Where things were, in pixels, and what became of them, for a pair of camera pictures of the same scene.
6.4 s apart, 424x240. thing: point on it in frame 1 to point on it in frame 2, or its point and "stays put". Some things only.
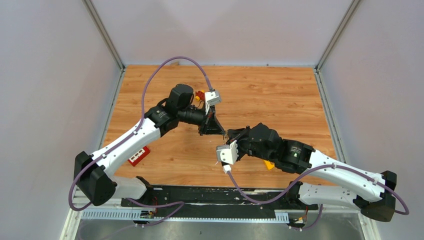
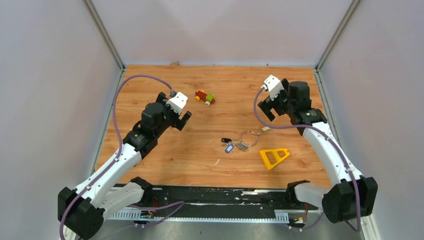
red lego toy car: [200, 95] stays put
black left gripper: [212, 126] to [178, 124]
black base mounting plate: [218, 199] stays put
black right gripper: [237, 135] to [284, 92]
